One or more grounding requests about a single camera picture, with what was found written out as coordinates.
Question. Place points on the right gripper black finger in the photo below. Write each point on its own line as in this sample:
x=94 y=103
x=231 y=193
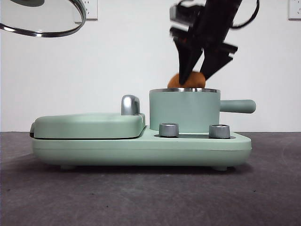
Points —
x=187 y=61
x=214 y=63

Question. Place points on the brown potato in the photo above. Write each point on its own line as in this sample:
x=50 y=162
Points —
x=195 y=81

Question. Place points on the glass lid with green knob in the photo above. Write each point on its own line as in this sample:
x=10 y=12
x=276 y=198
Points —
x=47 y=34

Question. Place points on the mint green steamer pot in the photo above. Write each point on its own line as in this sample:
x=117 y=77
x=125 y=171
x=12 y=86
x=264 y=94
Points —
x=183 y=110

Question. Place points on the silver control knob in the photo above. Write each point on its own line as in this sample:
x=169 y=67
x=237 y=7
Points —
x=219 y=131
x=168 y=130

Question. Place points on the mint green breakfast machine base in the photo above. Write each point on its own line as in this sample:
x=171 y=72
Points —
x=141 y=150

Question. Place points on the mint green griddle cover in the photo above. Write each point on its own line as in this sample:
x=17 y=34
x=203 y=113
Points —
x=89 y=126

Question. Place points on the pale grey right wrist camera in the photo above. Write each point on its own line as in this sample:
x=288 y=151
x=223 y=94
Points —
x=182 y=11

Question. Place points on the white wall socket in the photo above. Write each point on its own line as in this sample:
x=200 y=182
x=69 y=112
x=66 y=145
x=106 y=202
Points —
x=91 y=10
x=295 y=9

